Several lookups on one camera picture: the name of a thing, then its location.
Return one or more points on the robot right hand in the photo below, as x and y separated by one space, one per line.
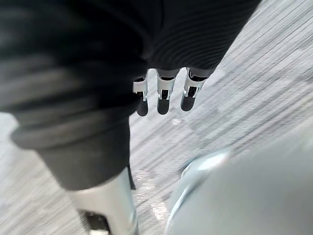
80 73

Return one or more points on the silver robot leg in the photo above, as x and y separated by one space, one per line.
244 191

